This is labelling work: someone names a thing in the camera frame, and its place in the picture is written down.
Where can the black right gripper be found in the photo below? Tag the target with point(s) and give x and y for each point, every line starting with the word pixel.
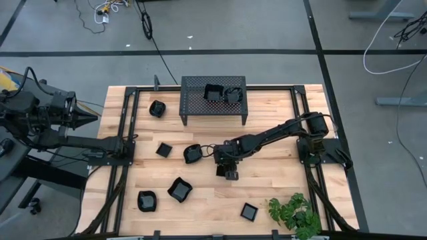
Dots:
pixel 225 153

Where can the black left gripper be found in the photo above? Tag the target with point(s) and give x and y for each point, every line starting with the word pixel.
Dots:
pixel 71 110

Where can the small black square plate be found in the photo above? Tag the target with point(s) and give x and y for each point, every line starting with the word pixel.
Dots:
pixel 249 212
pixel 220 171
pixel 164 150

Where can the black wavy-edged square plate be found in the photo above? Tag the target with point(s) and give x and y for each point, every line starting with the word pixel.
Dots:
pixel 179 190

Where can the black pot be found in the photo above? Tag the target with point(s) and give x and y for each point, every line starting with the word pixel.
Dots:
pixel 213 94

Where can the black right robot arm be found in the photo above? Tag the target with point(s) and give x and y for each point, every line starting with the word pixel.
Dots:
pixel 267 135

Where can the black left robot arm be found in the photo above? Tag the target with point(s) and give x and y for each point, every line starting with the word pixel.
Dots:
pixel 93 143

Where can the black perforated metal shelf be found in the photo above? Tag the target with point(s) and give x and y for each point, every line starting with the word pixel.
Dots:
pixel 193 106

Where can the black handheld device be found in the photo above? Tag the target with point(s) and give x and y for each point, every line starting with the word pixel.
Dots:
pixel 6 146

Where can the yellow and white bag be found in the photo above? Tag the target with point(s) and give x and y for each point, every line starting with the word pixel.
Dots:
pixel 5 83

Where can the dark grey side table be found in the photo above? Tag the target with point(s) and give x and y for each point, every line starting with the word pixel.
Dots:
pixel 8 165

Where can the green leafy plant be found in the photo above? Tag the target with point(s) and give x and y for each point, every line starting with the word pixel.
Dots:
pixel 297 213

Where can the black caster wheel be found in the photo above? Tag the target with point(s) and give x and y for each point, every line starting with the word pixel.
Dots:
pixel 35 206

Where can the grey desk foot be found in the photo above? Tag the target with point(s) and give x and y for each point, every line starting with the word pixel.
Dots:
pixel 400 101
pixel 380 15

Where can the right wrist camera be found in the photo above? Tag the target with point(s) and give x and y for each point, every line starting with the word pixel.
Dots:
pixel 231 175

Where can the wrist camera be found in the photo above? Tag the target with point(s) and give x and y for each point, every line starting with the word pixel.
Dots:
pixel 58 104
pixel 231 175

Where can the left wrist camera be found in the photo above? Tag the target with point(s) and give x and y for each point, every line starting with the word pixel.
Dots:
pixel 58 104

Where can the black table rail frame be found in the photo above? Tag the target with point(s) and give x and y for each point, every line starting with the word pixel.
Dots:
pixel 270 88

